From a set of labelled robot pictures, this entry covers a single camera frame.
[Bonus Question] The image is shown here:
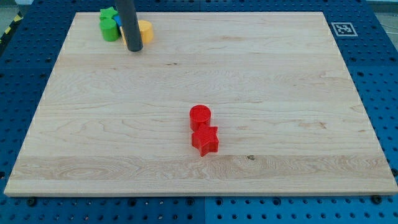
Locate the yellow hexagon block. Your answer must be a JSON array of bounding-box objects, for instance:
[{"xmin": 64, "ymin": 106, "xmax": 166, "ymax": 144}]
[{"xmin": 138, "ymin": 20, "xmax": 154, "ymax": 44}]

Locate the yellow heart block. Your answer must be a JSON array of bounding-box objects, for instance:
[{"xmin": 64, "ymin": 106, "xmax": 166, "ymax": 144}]
[{"xmin": 119, "ymin": 26, "xmax": 127, "ymax": 46}]

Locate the red cylinder block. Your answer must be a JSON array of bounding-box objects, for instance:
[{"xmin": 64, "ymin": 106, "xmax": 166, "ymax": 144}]
[{"xmin": 189, "ymin": 105, "xmax": 211, "ymax": 131}]

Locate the red star block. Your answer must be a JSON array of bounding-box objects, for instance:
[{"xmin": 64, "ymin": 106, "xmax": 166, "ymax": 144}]
[{"xmin": 192, "ymin": 124, "xmax": 219, "ymax": 157}]

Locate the light wooden board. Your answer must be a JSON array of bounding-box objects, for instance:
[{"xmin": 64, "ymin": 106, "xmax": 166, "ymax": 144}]
[{"xmin": 4, "ymin": 12, "xmax": 397, "ymax": 197}]

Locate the green cylinder block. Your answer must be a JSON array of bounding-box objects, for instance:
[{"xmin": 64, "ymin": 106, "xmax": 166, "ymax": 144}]
[{"xmin": 99, "ymin": 19, "xmax": 119, "ymax": 42}]

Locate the blue block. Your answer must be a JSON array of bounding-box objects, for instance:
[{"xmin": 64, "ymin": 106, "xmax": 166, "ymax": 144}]
[{"xmin": 113, "ymin": 15, "xmax": 122, "ymax": 27}]

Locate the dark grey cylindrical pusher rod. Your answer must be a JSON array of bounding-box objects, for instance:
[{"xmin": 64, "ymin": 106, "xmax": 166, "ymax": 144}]
[{"xmin": 115, "ymin": 0, "xmax": 143, "ymax": 52}]

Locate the green star block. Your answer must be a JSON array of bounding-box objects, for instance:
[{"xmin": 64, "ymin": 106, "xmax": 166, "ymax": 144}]
[{"xmin": 99, "ymin": 7, "xmax": 119, "ymax": 21}]

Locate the white fiducial marker tag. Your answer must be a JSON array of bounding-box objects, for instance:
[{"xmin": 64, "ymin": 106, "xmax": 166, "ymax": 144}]
[{"xmin": 331, "ymin": 22, "xmax": 358, "ymax": 37}]

